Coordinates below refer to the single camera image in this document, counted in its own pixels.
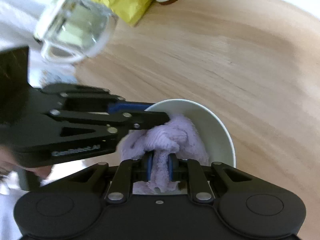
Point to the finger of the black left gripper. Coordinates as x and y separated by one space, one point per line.
79 98
85 120

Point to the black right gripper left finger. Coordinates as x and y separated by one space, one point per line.
123 177

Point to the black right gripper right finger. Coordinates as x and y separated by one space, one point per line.
191 172

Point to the purple fluffy cloth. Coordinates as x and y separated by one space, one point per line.
178 136

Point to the left hand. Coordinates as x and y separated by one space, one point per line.
8 164

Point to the clear glass mug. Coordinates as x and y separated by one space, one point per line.
72 30

